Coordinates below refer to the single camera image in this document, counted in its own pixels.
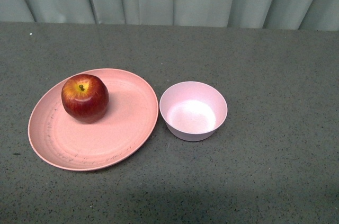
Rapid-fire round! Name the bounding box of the pale pink bowl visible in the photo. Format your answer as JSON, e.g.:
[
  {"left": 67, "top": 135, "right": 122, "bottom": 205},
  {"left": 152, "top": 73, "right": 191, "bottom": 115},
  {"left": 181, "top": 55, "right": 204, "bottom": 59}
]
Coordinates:
[{"left": 159, "top": 81, "right": 228, "bottom": 142}]

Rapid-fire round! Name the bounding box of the pink round plate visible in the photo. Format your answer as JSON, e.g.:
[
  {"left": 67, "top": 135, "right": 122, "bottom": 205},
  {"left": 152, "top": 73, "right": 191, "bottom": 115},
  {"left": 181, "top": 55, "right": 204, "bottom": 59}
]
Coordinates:
[{"left": 28, "top": 68, "right": 159, "bottom": 171}]

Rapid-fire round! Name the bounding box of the red yellow apple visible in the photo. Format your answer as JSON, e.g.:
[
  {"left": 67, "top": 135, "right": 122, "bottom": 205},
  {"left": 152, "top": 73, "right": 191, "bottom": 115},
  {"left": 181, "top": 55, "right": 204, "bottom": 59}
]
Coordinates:
[{"left": 61, "top": 74, "right": 109, "bottom": 123}]

